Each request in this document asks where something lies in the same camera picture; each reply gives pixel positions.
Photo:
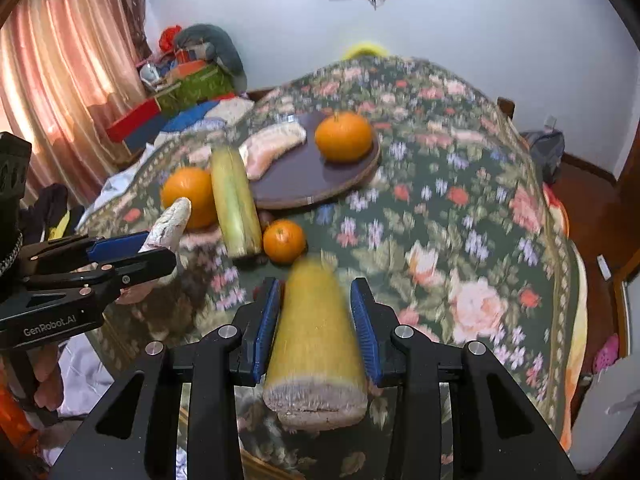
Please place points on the wooden bed frame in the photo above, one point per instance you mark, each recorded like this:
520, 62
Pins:
506, 107

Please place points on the pink curtain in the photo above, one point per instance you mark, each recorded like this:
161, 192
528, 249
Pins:
60, 60

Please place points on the pale pink long fruit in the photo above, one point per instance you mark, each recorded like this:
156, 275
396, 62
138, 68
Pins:
170, 222
272, 150

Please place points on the round brown plate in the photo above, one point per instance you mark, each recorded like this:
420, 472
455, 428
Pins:
310, 175

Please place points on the grey plush toy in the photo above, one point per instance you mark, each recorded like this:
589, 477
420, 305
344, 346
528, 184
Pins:
215, 42

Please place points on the black yellow clothing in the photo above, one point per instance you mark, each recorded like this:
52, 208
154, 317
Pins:
50, 210

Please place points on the grey backpack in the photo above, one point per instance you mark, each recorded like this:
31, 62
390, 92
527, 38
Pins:
542, 155

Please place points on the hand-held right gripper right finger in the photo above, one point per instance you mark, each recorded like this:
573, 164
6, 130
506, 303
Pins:
367, 332

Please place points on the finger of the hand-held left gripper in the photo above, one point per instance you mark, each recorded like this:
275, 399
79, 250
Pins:
145, 266
120, 247

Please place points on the yellow green long fruit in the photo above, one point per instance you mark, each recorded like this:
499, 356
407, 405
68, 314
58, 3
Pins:
315, 340
235, 205

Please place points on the small orange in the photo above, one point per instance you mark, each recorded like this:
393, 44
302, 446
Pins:
284, 241

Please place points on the large orange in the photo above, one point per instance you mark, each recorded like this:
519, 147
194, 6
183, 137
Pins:
192, 195
345, 136

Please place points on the red box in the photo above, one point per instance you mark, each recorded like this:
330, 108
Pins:
132, 120

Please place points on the pink slipper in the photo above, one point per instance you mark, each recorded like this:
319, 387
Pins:
606, 352

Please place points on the floral blanket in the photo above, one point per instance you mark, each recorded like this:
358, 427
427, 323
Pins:
450, 210

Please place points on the red bag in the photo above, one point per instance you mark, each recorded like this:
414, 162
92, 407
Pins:
170, 37

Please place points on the blue white folded cloth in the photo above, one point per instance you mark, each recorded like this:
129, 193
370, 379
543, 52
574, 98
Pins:
200, 115

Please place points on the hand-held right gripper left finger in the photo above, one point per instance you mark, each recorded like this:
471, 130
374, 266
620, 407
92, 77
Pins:
265, 327

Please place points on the wall socket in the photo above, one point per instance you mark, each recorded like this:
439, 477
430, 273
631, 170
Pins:
551, 121

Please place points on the person's left hand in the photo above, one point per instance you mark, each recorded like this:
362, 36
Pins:
47, 377

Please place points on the white bedsheet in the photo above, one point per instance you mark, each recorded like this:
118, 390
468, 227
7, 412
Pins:
85, 375

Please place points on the small white fan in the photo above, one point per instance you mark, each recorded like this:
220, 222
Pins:
149, 76

